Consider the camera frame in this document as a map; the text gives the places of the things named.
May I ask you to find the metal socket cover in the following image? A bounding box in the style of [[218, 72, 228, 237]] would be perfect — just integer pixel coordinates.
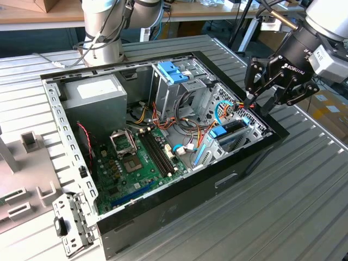
[[108, 129, 138, 160]]

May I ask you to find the red yellow power wire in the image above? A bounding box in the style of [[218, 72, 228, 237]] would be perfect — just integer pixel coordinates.
[[224, 100, 256, 120]]

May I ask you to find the yellow black wire bundle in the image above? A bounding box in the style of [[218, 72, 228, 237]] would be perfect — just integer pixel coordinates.
[[129, 101, 150, 125]]

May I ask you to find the grey parts rack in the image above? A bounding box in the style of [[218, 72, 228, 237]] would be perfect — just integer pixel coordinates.
[[0, 130, 65, 235]]

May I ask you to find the dark cable with white plug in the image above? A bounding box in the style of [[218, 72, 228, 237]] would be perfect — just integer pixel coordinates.
[[32, 0, 134, 69]]

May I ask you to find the black slot latch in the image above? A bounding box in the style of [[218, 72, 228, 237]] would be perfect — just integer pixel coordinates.
[[53, 216, 69, 237]]

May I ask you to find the black PC case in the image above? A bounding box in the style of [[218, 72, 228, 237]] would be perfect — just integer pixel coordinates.
[[40, 50, 290, 260]]

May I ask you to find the orange red wire bundle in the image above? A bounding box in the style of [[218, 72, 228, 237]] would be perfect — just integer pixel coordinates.
[[151, 102, 218, 149]]

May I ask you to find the green RAM stick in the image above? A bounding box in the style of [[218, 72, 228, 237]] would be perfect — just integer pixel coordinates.
[[0, 190, 22, 207]]

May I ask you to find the wooden desk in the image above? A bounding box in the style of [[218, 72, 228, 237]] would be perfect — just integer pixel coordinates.
[[171, 0, 307, 55], [0, 5, 85, 32]]

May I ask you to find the black RAM slot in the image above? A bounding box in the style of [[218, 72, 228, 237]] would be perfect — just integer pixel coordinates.
[[142, 129, 169, 177], [146, 128, 172, 176], [148, 128, 175, 175], [140, 129, 166, 177]]

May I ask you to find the grey drive cage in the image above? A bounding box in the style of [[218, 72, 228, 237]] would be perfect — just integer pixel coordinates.
[[148, 61, 217, 123]]

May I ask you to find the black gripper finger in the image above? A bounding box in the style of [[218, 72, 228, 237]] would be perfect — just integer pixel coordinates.
[[243, 55, 275, 109], [259, 72, 320, 117]]

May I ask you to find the blue expansion slot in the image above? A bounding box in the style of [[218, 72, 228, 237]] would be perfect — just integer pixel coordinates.
[[110, 181, 156, 209]]

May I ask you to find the blue drive latch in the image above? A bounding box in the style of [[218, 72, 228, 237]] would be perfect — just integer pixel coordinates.
[[157, 61, 190, 85]]

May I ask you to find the large taped cardboard box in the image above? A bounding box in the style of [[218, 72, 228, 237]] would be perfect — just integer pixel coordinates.
[[295, 91, 348, 145]]

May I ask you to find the green motherboard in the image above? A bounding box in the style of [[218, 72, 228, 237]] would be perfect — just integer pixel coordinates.
[[94, 126, 188, 217]]

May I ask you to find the brown cardboard sheet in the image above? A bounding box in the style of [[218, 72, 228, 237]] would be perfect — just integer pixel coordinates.
[[257, 26, 286, 54]]

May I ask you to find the white board connector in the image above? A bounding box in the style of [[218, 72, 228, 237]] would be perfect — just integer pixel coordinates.
[[164, 143, 175, 160]]

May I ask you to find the CPU socket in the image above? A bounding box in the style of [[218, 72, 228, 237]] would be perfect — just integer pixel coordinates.
[[121, 154, 144, 175]]

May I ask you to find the metal disk bay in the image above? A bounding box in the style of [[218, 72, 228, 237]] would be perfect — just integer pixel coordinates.
[[190, 116, 274, 172]]

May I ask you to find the grey power supply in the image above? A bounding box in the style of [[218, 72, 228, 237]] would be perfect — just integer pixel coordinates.
[[61, 73, 128, 142]]

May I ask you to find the brown cardboard box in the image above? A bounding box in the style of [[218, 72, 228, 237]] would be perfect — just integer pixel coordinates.
[[0, 0, 59, 14]]

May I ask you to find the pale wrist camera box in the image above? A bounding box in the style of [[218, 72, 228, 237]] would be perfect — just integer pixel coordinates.
[[309, 45, 348, 84]]

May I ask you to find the blue data wire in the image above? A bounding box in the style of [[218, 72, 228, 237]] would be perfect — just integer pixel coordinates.
[[214, 100, 235, 126], [172, 142, 197, 157]]

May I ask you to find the hard disk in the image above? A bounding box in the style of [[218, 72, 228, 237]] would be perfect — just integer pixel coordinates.
[[191, 117, 250, 169]]

